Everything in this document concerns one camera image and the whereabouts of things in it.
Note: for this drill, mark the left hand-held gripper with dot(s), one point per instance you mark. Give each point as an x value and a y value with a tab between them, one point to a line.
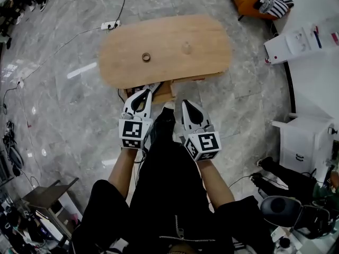
132	131

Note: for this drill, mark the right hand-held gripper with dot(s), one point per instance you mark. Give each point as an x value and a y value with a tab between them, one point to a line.
204	143

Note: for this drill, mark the wooden drawer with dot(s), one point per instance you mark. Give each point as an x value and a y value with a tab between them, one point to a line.
165	92

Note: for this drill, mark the person's right forearm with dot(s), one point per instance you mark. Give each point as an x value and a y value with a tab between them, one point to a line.
215	184

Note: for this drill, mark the person's left forearm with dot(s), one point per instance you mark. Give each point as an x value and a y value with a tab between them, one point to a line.
123	171

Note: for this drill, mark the light wooden table top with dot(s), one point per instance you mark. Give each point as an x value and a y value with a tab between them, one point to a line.
164	62

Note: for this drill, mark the person's white shoe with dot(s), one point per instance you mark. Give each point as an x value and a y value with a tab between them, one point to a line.
169	105

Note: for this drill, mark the person's black trousers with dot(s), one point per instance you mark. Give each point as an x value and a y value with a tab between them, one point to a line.
169	173

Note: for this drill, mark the white power strip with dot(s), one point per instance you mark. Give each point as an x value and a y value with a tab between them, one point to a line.
110	25

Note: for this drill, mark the white cabinet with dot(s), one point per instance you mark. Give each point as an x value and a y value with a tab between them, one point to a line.
304	141

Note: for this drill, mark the person's black jacket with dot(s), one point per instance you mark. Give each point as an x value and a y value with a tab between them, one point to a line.
106	216

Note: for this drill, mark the white flat appliance box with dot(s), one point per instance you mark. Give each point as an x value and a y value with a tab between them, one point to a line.
294	45

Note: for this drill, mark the orange armchair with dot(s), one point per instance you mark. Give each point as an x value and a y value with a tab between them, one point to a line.
251	4

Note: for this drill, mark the black white striped cushion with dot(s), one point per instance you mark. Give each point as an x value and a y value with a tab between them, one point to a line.
272	5

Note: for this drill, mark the black office chair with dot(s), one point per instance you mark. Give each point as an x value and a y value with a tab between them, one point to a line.
294	212

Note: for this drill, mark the white wall plug adapter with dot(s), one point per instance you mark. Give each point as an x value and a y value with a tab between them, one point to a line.
20	83

